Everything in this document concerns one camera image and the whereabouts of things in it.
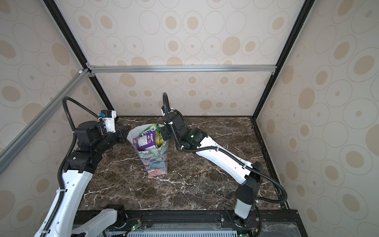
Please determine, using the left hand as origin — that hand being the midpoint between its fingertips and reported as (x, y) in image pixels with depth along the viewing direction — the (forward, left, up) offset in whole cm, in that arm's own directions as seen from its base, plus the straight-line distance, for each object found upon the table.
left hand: (132, 125), depth 66 cm
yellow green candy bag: (+3, -8, -16) cm, 19 cm away
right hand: (+3, -14, -4) cm, 15 cm away
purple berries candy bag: (0, -3, -13) cm, 13 cm away
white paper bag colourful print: (-7, -7, -20) cm, 23 cm away
